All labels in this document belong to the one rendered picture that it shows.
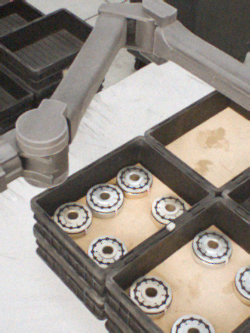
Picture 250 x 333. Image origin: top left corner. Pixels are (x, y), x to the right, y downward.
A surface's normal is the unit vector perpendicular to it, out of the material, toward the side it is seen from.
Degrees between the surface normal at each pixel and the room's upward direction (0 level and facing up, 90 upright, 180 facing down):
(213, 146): 0
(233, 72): 3
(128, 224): 0
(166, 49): 90
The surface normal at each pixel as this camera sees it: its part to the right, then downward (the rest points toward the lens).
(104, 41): 0.08, -0.68
